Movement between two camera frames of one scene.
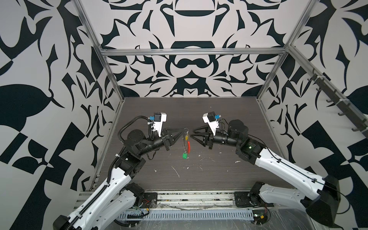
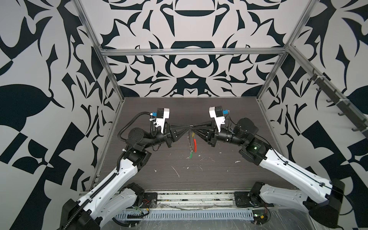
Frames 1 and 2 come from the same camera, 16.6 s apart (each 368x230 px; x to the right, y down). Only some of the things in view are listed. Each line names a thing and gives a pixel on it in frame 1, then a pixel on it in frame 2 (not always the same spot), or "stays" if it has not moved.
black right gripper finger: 203,142 → 202,133
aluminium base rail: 200,199 stays
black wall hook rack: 361,122 stays
